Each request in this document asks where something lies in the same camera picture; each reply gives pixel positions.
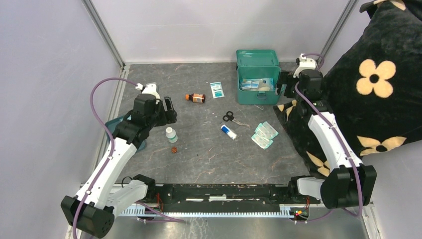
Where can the teal plastic tray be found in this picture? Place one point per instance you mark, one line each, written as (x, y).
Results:
(118, 128)

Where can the teal bandage strips stack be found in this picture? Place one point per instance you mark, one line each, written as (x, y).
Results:
(264, 134)

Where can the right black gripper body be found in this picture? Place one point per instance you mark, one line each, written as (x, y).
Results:
(299, 79)

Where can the small teal wipe sachet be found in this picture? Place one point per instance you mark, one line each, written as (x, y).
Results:
(216, 90)

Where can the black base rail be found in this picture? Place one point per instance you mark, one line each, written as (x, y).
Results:
(224, 198)

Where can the white pill bottle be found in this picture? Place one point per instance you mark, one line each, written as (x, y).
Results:
(171, 135)

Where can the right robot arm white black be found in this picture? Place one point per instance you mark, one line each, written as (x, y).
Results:
(350, 183)

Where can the black handled scissors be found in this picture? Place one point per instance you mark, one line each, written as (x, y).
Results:
(229, 116)

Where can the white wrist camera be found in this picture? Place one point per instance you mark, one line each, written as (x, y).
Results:
(304, 62)
(148, 91)

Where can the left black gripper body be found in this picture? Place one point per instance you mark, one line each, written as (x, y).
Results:
(158, 119)

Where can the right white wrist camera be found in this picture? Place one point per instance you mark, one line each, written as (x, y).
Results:
(304, 62)

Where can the green medicine kit box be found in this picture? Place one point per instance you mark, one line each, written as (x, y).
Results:
(255, 64)

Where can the white blue ointment tube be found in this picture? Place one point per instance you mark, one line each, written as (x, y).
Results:
(228, 132)

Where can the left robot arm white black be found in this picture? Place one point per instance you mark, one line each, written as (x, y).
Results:
(94, 208)

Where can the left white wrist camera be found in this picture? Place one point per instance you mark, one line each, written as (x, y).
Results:
(148, 91)

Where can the brown medicine bottle orange cap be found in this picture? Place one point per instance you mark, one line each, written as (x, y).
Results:
(196, 98)

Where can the blue cotton swab packet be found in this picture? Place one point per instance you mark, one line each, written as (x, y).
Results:
(263, 84)

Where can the black floral cloth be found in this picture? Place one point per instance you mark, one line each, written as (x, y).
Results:
(375, 88)

